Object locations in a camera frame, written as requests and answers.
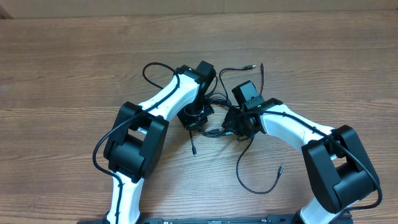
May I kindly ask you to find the thick black usb cable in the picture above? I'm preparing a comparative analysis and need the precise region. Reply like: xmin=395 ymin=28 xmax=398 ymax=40
xmin=188 ymin=98 xmax=240 ymax=157

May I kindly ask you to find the thin black usb cable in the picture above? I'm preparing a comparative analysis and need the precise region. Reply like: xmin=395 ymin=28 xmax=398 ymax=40
xmin=217 ymin=63 xmax=284 ymax=195

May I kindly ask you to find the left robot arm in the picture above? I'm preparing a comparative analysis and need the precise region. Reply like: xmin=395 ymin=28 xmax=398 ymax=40
xmin=100 ymin=61 xmax=216 ymax=223

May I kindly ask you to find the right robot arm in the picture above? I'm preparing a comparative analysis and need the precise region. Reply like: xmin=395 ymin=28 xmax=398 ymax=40
xmin=223 ymin=81 xmax=382 ymax=223

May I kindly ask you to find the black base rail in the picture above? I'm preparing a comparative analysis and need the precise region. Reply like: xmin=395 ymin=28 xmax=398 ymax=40
xmin=76 ymin=213 xmax=354 ymax=224

